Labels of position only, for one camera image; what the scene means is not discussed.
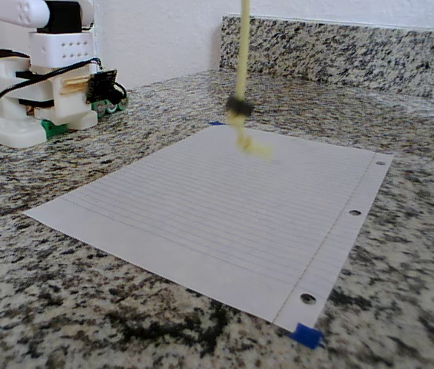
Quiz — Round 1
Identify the black hex nut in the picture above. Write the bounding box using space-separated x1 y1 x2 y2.
224 95 256 118

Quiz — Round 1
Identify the pale yellow knotted rope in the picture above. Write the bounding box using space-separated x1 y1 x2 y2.
226 0 275 162

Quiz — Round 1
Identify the lined white paper sheet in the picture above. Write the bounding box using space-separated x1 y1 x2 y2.
23 125 394 332

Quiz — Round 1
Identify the green printed clamp block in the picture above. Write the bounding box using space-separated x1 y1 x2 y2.
41 118 68 139

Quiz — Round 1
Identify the speckled granite backsplash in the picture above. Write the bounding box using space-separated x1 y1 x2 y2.
218 14 434 101

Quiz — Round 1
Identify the black camera module board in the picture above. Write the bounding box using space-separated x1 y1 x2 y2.
85 68 121 105

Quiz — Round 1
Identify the black camera cable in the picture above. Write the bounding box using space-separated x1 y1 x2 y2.
0 56 105 107

